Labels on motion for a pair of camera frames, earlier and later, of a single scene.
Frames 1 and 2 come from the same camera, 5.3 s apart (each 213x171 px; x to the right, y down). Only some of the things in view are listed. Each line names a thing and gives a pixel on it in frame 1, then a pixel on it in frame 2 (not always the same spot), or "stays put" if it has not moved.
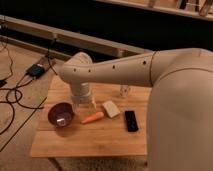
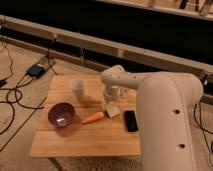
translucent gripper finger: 74,107 → 107,105
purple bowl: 60,114 stays put
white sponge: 111,108 stays put
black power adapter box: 35,70 stays put
